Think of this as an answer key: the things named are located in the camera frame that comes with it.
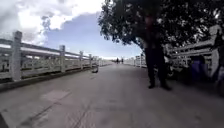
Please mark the grey concrete path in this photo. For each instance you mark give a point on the grey concrete path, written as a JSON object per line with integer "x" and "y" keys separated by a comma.
{"x": 110, "y": 100}

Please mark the person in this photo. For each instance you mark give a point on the person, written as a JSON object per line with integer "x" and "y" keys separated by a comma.
{"x": 117, "y": 60}
{"x": 122, "y": 60}
{"x": 153, "y": 56}
{"x": 197, "y": 68}

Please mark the white stone railing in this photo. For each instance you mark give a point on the white stone railing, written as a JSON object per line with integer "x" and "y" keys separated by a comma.
{"x": 16, "y": 56}
{"x": 192, "y": 51}

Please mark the small delivery robot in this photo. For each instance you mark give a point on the small delivery robot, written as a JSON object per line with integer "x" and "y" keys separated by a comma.
{"x": 95, "y": 69}

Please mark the large dark tree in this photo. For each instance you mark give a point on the large dark tree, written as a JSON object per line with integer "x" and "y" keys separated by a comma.
{"x": 173, "y": 20}

